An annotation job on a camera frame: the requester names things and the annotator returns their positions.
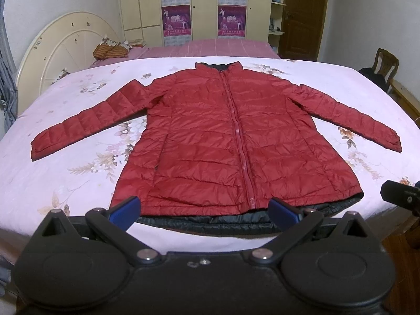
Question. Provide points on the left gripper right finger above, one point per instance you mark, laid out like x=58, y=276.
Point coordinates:
x=295, y=228

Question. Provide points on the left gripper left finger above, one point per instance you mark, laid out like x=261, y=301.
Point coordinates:
x=111, y=226

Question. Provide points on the red puffer jacket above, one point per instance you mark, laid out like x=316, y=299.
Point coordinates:
x=221, y=141

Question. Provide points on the dark clothes on chair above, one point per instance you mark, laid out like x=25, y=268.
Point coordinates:
x=376, y=78

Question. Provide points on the floral white bed quilt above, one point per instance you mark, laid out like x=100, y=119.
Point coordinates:
x=83, y=175

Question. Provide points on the wooden side table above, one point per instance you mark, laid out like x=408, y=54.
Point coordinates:
x=405, y=100

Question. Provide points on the wooden chair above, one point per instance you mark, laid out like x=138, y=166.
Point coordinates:
x=386, y=65

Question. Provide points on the grey curtain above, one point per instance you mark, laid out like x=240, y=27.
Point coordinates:
x=9, y=91

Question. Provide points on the cream round headboard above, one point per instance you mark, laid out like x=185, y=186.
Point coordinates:
x=64, y=46

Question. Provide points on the pink bed sheet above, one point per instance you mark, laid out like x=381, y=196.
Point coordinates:
x=227, y=47

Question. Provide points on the open corner shelf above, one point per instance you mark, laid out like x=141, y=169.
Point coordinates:
x=275, y=32

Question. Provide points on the lower left purple poster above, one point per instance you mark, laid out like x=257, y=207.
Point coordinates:
x=176, y=23

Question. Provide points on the lower right purple poster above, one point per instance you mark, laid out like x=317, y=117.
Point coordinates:
x=231, y=21

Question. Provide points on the cream wardrobe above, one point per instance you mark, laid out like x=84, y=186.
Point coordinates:
x=142, y=20

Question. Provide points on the brown wooden door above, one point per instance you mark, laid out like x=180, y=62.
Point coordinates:
x=302, y=24

